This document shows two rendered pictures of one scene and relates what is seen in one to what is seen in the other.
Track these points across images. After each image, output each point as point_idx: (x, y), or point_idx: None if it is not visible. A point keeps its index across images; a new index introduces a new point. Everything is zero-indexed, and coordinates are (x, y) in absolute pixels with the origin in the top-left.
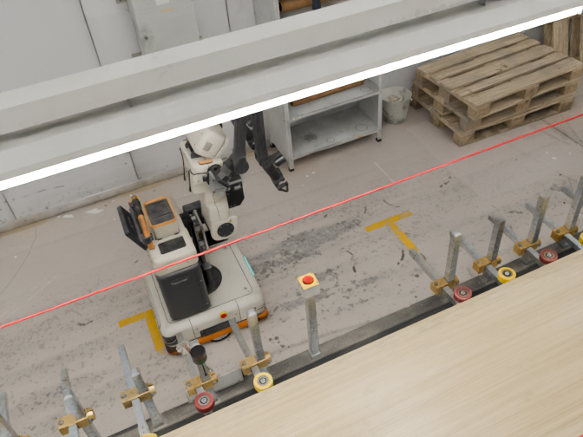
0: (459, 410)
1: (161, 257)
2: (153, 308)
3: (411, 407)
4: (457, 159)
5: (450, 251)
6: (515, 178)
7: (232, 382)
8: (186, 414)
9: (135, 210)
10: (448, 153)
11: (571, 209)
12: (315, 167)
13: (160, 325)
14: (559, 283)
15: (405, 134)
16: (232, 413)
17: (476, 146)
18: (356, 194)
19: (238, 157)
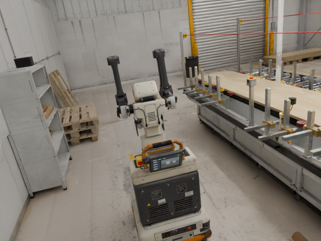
0: (280, 91)
1: (192, 155)
2: (184, 224)
3: (283, 95)
4: (225, 34)
5: (219, 83)
6: (126, 132)
7: (274, 138)
8: (297, 150)
9: (165, 142)
10: (99, 143)
11: (196, 80)
12: (72, 180)
13: (201, 219)
14: (225, 84)
15: (75, 152)
16: (304, 117)
17: (101, 137)
18: (106, 167)
19: (169, 85)
